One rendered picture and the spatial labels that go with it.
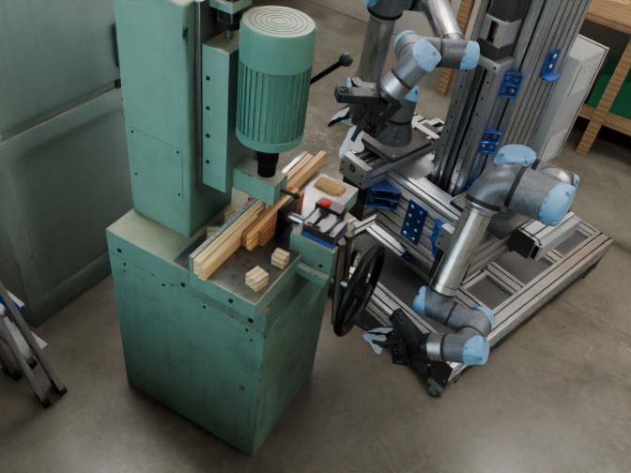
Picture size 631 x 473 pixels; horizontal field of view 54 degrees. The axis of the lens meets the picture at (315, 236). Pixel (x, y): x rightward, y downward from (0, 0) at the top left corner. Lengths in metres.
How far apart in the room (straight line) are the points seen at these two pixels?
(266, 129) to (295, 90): 0.12
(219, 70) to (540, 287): 1.84
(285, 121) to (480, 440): 1.55
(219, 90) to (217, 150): 0.18
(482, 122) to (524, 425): 1.22
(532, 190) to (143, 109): 1.03
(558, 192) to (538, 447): 1.29
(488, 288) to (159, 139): 1.64
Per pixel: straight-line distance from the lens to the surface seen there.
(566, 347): 3.05
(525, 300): 2.82
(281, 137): 1.56
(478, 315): 1.77
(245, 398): 2.08
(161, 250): 1.88
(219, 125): 1.64
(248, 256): 1.71
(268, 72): 1.46
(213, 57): 1.56
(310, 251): 1.71
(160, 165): 1.80
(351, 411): 2.52
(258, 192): 1.73
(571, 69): 2.39
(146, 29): 1.61
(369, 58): 2.18
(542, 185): 1.66
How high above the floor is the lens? 2.11
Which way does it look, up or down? 42 degrees down
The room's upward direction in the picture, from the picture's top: 9 degrees clockwise
